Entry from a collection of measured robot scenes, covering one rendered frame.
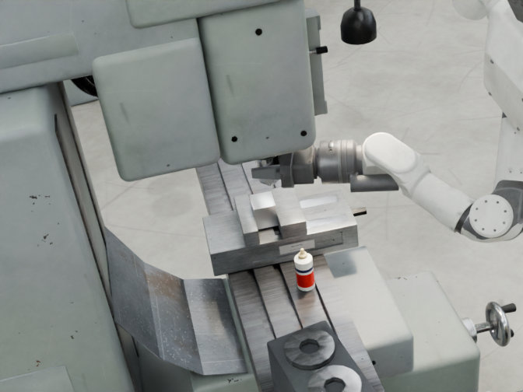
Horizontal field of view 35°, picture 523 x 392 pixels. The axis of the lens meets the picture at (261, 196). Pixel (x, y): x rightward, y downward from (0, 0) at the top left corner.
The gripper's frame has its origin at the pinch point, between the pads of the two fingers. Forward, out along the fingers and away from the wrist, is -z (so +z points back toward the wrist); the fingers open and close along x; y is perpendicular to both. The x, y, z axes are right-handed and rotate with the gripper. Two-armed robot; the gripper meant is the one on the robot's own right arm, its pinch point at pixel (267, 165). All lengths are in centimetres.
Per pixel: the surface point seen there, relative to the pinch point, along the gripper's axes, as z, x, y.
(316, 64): 11.7, -1.7, -21.2
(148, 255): -77, -118, 123
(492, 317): 49, -19, 64
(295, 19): 9.7, 7.4, -34.8
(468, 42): 70, -295, 124
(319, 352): 11.3, 38.9, 13.6
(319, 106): 11.5, -1.7, -12.2
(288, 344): 5.7, 36.9, 13.5
